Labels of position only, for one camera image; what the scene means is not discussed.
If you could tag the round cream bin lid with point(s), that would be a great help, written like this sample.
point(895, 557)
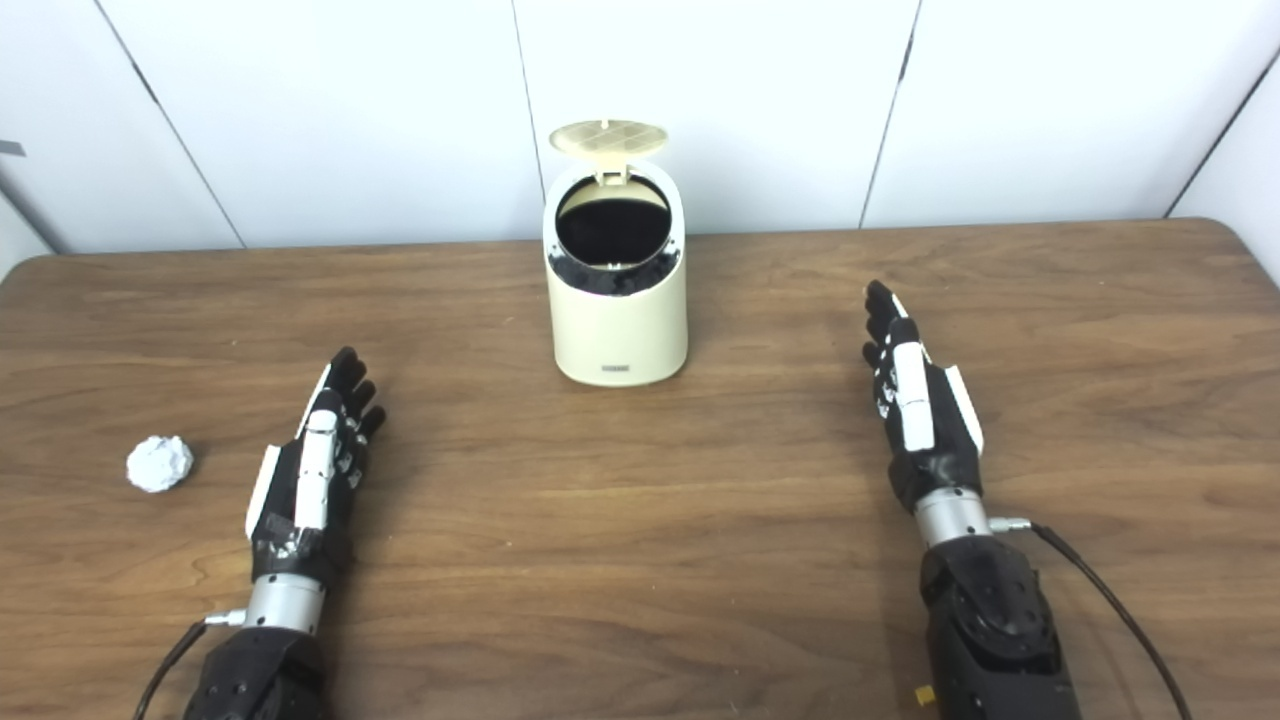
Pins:
point(608, 138)

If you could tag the black bin liner bag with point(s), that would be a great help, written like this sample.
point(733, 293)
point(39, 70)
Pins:
point(612, 232)

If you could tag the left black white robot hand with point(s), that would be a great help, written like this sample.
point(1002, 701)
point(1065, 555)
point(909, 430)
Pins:
point(315, 480)

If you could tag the cream-colored trash bin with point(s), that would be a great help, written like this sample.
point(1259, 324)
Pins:
point(620, 335)

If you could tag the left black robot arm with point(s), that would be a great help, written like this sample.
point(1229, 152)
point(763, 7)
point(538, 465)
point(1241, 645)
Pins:
point(255, 670)

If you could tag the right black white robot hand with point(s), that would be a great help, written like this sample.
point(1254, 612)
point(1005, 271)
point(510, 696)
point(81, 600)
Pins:
point(915, 410)

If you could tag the white paper ball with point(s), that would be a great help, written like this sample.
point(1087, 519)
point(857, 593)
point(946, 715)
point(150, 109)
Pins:
point(160, 464)

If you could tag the small yellow scrap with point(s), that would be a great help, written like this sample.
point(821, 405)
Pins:
point(925, 696)

